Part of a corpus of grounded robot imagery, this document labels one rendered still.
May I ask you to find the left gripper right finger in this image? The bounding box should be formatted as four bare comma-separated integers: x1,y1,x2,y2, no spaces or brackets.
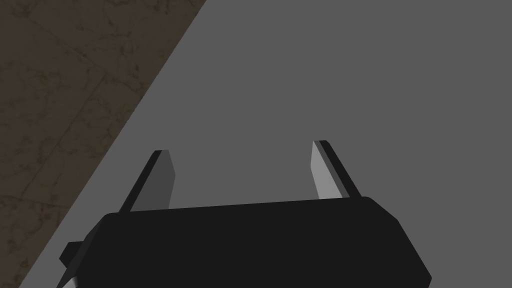
310,139,363,200

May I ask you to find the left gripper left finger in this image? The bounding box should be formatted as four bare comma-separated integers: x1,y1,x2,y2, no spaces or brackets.
118,149,176,213

